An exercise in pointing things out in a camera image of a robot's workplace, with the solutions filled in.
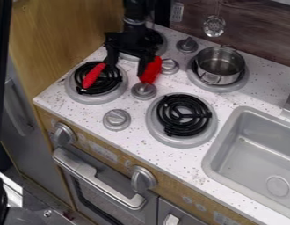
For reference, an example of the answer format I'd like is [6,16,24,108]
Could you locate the silver pot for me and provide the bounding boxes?
[192,45,248,86]

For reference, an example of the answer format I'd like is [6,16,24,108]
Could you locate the toy stove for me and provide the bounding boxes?
[63,27,251,149]

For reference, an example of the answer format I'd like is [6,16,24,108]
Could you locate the toy sink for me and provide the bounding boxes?
[199,105,290,221]

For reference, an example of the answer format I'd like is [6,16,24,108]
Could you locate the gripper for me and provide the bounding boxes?
[102,26,167,78]

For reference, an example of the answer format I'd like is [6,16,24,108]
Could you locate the red fork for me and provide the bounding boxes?
[76,62,109,94]

